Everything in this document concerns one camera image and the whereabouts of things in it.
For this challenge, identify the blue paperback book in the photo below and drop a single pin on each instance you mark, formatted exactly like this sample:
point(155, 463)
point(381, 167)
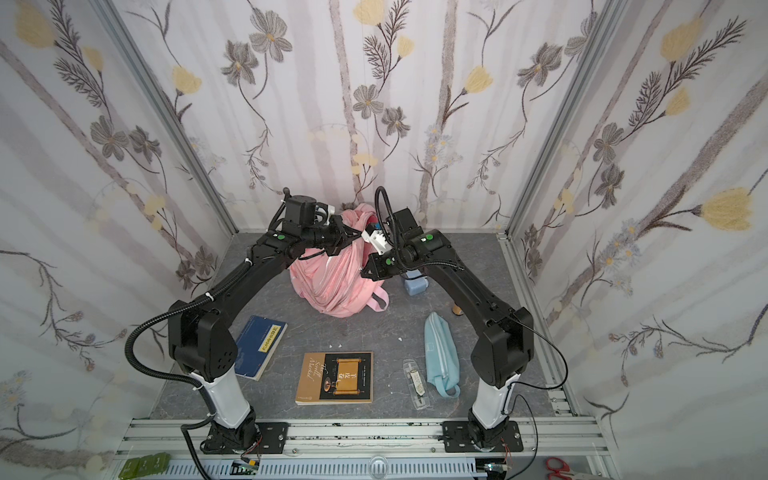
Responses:
point(256, 344)

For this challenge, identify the green terminal block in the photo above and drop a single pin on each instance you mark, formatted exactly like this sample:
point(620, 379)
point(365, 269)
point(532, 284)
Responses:
point(144, 466)

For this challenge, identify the pink school backpack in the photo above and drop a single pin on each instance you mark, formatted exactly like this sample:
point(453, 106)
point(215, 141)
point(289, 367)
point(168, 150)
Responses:
point(334, 285)

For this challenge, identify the blue pencil sharpener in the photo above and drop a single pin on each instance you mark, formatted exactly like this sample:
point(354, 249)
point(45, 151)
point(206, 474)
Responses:
point(415, 282)

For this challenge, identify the clear plastic stapler box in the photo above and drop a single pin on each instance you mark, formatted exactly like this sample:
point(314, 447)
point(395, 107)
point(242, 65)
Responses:
point(415, 382)

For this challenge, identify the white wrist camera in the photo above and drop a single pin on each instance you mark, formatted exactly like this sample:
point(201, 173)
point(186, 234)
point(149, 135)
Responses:
point(375, 236)
point(323, 213)

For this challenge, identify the light blue pencil case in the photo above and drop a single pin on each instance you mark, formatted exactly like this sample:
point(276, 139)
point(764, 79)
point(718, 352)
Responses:
point(441, 357)

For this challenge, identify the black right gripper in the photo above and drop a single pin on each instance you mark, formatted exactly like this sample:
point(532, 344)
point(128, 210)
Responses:
point(377, 267)

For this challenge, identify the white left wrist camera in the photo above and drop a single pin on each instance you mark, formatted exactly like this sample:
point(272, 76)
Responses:
point(323, 213)

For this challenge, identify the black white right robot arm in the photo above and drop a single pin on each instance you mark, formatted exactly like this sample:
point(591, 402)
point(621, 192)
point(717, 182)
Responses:
point(505, 335)

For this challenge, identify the red handled scissors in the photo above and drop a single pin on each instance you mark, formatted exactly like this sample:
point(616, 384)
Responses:
point(557, 469)

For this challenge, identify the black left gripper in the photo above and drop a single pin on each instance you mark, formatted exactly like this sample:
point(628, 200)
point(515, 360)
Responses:
point(335, 232)

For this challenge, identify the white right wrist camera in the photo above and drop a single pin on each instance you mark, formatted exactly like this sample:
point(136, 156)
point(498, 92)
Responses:
point(375, 236)

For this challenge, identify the brown black hardcover book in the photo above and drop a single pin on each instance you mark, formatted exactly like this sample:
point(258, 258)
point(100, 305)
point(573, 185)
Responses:
point(335, 378)

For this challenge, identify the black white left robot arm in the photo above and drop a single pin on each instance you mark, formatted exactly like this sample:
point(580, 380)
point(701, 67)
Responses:
point(199, 336)

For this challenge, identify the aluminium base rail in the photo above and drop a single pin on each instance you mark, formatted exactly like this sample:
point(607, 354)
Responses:
point(416, 448)

